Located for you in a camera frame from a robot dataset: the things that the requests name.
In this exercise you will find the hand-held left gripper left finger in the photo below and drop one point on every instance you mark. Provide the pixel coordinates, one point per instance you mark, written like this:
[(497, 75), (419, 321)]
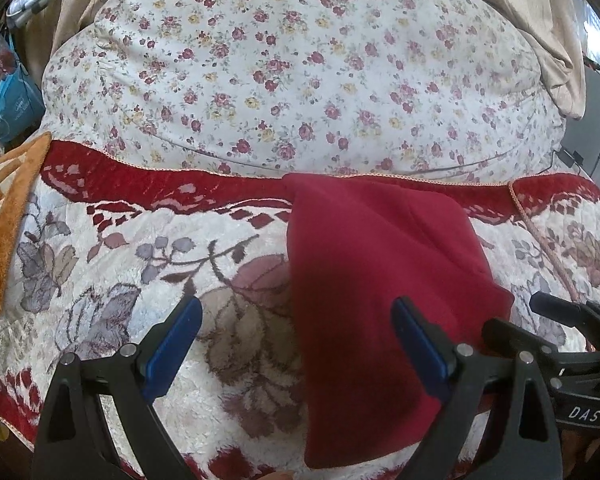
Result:
[(172, 345)]

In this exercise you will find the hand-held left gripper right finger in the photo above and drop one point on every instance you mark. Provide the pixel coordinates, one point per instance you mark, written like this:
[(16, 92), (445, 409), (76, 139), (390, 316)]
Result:
[(420, 345)]

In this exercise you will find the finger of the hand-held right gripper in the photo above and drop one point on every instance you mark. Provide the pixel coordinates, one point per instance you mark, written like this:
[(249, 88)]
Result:
[(575, 310), (515, 335)]

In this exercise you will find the red sweater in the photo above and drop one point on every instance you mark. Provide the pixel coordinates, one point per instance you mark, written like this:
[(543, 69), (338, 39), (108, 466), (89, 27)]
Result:
[(380, 260)]

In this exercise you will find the red and white floral blanket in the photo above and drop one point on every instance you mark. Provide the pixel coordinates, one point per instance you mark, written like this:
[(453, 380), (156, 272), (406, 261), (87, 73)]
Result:
[(130, 280)]

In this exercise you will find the black box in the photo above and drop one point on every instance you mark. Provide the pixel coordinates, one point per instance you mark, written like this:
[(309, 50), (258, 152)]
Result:
[(572, 156)]

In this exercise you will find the orange plush cloth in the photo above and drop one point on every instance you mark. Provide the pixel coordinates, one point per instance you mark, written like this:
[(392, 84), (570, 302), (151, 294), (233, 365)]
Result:
[(15, 220)]

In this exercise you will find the blue bag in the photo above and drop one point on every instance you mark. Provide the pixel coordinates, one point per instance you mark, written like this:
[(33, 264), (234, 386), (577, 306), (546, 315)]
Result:
[(17, 105)]

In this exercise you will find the beige cloth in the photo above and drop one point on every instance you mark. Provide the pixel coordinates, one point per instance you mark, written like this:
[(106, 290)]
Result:
[(540, 25)]

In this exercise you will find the floral white quilt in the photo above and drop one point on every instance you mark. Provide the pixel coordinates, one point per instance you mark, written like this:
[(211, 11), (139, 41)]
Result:
[(300, 70)]

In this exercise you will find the beige curtain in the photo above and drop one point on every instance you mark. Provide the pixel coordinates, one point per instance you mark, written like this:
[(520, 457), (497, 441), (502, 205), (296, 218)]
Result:
[(85, 5)]

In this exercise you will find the silver metal object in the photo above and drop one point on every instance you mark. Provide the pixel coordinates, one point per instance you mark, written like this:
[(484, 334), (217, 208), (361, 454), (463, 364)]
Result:
[(30, 10)]

